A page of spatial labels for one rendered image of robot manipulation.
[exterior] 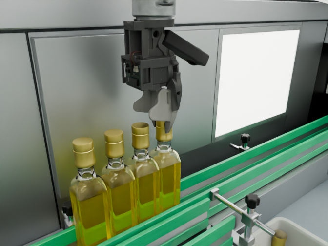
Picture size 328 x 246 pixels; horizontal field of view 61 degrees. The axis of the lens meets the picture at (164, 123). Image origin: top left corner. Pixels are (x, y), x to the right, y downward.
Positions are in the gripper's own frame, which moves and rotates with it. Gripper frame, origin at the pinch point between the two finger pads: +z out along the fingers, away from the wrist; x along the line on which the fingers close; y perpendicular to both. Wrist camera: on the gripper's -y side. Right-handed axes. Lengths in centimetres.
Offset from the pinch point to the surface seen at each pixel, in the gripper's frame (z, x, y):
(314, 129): 22, -5, -77
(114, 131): -1.0, 0.2, 11.0
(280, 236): 35.7, 13.3, -29.4
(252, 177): 21.3, 3.7, -27.1
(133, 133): 0.4, 0.5, 7.3
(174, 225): 20.6, 6.6, 2.0
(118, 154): 2.8, 2.2, 11.5
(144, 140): 1.6, 2.0, 5.9
